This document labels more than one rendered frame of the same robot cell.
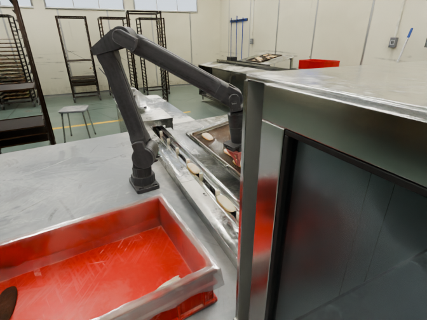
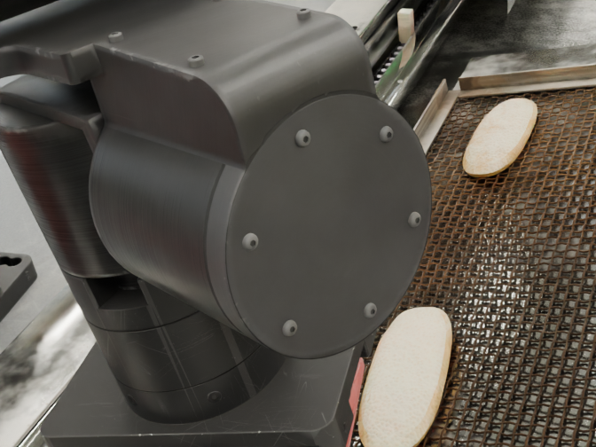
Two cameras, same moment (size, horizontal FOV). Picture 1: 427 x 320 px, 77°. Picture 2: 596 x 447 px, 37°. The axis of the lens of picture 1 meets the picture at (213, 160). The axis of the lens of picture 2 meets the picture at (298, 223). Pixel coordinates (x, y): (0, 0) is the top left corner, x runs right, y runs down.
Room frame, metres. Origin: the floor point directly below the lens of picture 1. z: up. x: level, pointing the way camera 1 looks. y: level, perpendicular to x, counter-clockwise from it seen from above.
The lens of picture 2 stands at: (0.79, -0.29, 1.20)
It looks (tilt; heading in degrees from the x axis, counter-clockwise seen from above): 34 degrees down; 53
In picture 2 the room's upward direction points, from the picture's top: 8 degrees counter-clockwise
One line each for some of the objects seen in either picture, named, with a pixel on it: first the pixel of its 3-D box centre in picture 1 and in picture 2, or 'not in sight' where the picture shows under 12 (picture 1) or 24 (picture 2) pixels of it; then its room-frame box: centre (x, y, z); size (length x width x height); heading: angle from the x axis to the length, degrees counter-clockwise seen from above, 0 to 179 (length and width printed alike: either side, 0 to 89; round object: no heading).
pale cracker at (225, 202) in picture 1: (225, 202); not in sight; (0.71, -0.04, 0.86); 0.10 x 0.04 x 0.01; 25
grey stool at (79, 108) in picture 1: (77, 124); not in sight; (3.71, 1.94, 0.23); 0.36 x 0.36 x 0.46; 12
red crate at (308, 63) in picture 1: (318, 64); not in sight; (4.42, -1.66, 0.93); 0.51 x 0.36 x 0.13; 29
